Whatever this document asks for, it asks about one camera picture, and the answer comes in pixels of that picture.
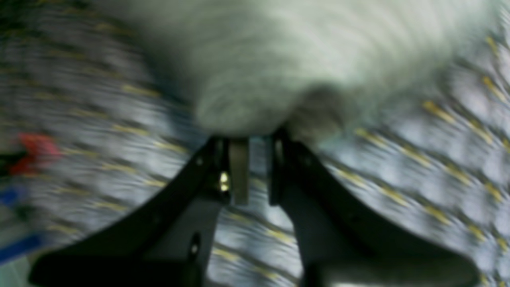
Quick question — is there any red table clamp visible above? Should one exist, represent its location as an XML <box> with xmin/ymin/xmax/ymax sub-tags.
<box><xmin>6</xmin><ymin>133</ymin><xmax>62</xmax><ymax>176</ymax></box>

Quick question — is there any fan-patterned table cloth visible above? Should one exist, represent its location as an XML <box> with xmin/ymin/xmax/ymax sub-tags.
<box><xmin>1</xmin><ymin>0</ymin><xmax>509</xmax><ymax>287</ymax></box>

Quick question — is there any light grey T-shirt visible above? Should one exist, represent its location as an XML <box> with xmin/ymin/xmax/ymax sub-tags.
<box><xmin>93</xmin><ymin>0</ymin><xmax>504</xmax><ymax>144</ymax></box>

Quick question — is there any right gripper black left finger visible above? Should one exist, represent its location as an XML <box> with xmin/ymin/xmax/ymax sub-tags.
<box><xmin>29</xmin><ymin>138</ymin><xmax>249</xmax><ymax>287</ymax></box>

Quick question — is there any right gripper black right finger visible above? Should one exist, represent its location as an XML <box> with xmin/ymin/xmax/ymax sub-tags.
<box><xmin>268</xmin><ymin>130</ymin><xmax>480</xmax><ymax>287</ymax></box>

